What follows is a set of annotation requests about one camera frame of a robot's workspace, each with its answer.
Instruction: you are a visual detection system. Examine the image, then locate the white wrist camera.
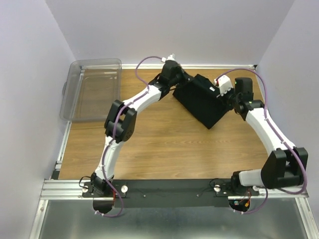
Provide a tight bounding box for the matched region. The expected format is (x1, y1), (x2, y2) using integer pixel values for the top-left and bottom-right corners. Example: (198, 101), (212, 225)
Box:
(161, 53), (176, 63)
(214, 75), (233, 96)

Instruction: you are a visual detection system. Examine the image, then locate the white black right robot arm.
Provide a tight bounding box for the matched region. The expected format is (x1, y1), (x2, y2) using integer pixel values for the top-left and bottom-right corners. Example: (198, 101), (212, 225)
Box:
(214, 75), (308, 191)

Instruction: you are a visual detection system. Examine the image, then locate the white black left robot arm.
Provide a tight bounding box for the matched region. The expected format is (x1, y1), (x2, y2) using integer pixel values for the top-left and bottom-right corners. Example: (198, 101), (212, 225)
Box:
(90, 59), (194, 195)

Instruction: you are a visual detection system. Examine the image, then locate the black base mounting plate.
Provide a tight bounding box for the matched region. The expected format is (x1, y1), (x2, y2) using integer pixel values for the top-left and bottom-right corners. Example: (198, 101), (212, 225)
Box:
(82, 178), (259, 213)

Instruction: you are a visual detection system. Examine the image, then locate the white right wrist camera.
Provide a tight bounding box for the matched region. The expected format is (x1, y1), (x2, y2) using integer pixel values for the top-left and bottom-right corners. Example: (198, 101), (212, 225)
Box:
(214, 75), (233, 96)

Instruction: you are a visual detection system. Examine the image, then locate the black t shirt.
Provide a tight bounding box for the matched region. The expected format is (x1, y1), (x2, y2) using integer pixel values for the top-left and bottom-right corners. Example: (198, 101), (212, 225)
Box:
(173, 74), (233, 129)

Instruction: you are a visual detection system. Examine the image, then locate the clear plastic storage bin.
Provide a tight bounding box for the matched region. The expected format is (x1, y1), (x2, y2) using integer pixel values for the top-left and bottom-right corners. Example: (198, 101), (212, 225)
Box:
(60, 58), (122, 122)

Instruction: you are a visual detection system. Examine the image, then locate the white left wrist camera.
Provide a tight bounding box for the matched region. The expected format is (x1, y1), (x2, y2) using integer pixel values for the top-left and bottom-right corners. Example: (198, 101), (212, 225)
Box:
(161, 53), (176, 63)

